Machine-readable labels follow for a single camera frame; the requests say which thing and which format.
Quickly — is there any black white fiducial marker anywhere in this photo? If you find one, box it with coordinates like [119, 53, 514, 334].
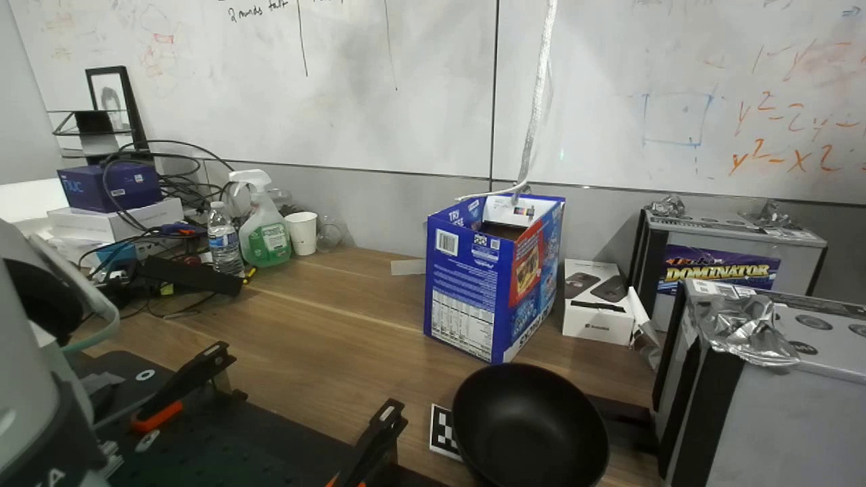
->
[426, 403, 460, 461]

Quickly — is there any white paper cup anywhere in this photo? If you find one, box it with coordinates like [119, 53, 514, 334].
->
[284, 210, 318, 258]

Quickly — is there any white small product box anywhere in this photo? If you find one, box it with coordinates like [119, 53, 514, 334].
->
[559, 260, 648, 346]

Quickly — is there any blue carton box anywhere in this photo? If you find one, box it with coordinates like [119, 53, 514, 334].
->
[425, 194, 564, 362]

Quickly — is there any clear water bottle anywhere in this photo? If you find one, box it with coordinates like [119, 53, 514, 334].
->
[207, 201, 244, 277]

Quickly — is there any black picture frame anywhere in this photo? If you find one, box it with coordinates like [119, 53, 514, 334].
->
[84, 66, 148, 152]

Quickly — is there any black power strip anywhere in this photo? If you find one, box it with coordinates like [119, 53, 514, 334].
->
[140, 258, 244, 297]

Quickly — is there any grey Dominator battery far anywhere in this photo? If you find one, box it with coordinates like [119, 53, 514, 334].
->
[628, 206, 827, 334]

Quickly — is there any orange black clamp left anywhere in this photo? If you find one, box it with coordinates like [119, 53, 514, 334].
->
[129, 340, 236, 435]

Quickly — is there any dark blue box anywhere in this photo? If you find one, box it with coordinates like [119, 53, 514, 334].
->
[57, 159, 163, 213]

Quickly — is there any green spray bottle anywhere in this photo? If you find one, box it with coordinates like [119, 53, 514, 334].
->
[230, 170, 291, 269]

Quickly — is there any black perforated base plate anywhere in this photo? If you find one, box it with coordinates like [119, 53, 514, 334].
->
[73, 351, 355, 487]

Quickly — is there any black bowl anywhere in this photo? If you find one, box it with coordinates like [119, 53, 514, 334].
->
[452, 362, 608, 487]

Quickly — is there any orange black clamp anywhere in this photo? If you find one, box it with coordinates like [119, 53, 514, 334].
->
[129, 340, 236, 435]
[324, 398, 409, 487]

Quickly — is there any white braided rope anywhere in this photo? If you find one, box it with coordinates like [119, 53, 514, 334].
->
[499, 0, 562, 204]

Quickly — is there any grey battery near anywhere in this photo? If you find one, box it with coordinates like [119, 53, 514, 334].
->
[651, 281, 866, 487]

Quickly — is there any orange black clamp right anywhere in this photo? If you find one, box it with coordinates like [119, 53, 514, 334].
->
[324, 398, 409, 487]

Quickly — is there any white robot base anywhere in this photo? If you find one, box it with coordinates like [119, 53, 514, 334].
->
[0, 223, 122, 487]

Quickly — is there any crumpled foil sheet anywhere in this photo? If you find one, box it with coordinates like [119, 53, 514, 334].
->
[683, 278, 798, 367]

